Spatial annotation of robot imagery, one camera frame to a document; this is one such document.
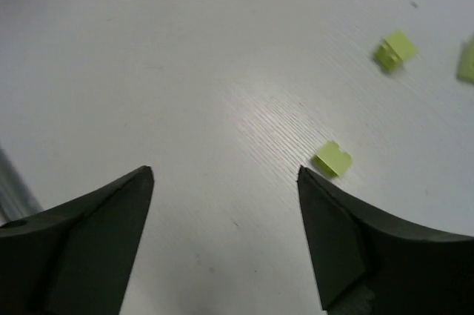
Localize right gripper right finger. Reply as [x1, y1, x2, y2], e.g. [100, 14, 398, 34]
[297, 167, 473, 314]

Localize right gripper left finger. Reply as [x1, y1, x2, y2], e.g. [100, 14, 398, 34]
[1, 166, 154, 314]

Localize pale lime square lego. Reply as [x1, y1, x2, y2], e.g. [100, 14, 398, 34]
[313, 141, 353, 178]

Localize pale lime small lego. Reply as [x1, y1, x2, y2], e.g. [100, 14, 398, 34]
[373, 30, 418, 73]

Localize lime hollow lego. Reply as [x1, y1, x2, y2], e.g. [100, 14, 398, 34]
[456, 36, 474, 84]

